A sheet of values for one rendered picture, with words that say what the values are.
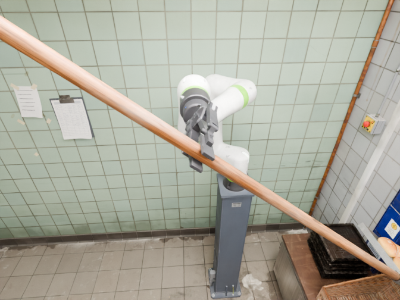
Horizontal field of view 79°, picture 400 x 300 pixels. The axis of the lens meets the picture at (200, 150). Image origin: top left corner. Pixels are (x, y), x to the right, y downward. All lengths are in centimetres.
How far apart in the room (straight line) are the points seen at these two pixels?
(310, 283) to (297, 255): 20
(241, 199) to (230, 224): 23
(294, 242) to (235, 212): 69
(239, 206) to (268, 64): 97
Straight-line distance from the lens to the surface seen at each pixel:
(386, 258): 133
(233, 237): 179
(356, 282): 189
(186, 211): 249
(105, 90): 44
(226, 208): 155
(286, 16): 177
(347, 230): 206
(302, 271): 201
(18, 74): 202
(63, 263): 290
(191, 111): 64
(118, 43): 172
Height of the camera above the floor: 222
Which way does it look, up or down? 34 degrees down
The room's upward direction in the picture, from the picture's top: straight up
